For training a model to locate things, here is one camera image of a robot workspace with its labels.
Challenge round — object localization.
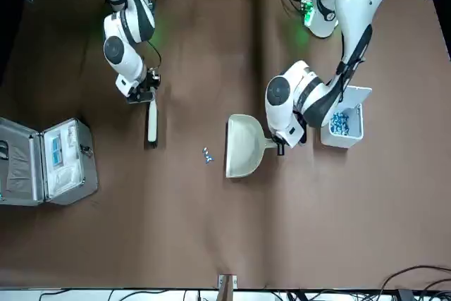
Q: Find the heap of blue white capsules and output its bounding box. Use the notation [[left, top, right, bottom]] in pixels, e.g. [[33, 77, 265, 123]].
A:
[[329, 111, 353, 136]]

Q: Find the silver aluminium case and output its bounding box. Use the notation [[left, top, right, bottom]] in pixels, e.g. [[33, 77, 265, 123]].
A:
[[0, 116, 99, 207]]

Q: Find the white handled brush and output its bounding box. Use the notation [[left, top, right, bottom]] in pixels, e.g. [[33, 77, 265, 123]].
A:
[[145, 98, 160, 149]]

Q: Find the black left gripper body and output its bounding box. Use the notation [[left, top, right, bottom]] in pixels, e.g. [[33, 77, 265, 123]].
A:
[[293, 111, 308, 145]]

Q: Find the white flip lid trash can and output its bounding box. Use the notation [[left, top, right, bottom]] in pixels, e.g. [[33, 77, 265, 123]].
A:
[[319, 85, 373, 149]]

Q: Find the aluminium camera post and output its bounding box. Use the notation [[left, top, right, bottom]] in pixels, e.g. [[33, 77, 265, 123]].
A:
[[217, 274, 237, 301]]

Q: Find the pale green plastic dustpan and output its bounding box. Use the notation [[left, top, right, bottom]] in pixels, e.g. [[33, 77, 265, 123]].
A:
[[225, 113, 283, 179]]

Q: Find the black cable loop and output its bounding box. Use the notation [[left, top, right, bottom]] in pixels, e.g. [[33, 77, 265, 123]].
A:
[[382, 264, 451, 295]]

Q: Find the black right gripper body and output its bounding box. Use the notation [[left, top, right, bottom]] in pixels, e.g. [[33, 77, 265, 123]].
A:
[[127, 67, 162, 104]]

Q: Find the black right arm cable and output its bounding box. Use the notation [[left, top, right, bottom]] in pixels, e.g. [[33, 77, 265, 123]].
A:
[[146, 39, 163, 71]]

